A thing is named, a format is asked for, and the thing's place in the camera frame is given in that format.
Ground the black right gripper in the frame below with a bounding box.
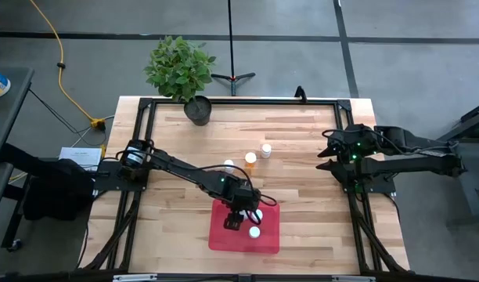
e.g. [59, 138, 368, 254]
[315, 130, 362, 176]

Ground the red translucent plastic basket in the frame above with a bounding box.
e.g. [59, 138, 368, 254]
[207, 198, 282, 255]

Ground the black clamp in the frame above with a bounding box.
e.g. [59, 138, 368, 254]
[294, 85, 309, 104]

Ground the black tripod stand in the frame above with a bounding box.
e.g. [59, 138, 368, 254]
[211, 0, 257, 97]

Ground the black metal cart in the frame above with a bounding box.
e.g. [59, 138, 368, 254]
[434, 99, 479, 230]

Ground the green potted plant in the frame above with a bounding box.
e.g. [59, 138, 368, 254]
[143, 34, 218, 127]

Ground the white paper sheet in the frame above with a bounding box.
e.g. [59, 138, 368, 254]
[58, 146, 103, 172]

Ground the black bag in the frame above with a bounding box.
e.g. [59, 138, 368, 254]
[22, 158, 95, 221]

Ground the dark grey side table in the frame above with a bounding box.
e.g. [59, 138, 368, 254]
[0, 66, 35, 251]

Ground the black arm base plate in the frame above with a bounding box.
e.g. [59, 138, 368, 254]
[343, 172, 397, 196]
[93, 160, 150, 192]

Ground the black aluminium frame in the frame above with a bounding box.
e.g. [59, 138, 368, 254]
[81, 96, 412, 282]

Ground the silver metal bracket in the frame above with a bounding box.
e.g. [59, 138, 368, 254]
[331, 274, 377, 282]
[112, 273, 159, 282]

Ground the yellow extension cable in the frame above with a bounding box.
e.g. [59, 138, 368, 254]
[27, 0, 107, 131]

